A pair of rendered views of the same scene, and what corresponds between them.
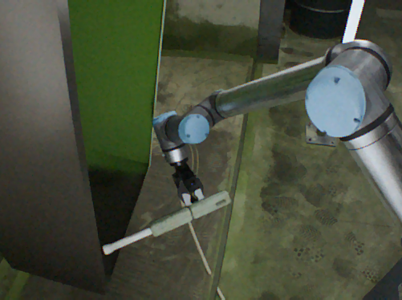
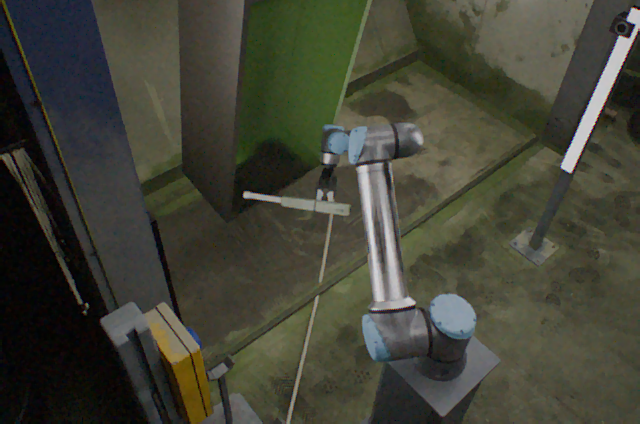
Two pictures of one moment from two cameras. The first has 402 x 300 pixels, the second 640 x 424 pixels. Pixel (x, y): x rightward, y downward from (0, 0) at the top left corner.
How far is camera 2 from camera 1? 1.44 m
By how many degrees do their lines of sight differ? 22
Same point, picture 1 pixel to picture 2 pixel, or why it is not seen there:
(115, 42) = (324, 59)
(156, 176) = (341, 188)
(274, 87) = not seen: hidden behind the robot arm
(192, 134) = (333, 144)
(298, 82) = not seen: hidden behind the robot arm
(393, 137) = (371, 175)
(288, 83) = not seen: hidden behind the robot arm
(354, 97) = (355, 142)
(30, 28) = (231, 51)
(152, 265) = (283, 249)
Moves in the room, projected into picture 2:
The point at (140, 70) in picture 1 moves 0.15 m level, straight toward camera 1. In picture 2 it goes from (334, 87) to (320, 105)
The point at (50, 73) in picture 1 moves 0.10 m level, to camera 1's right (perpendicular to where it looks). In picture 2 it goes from (234, 69) to (258, 79)
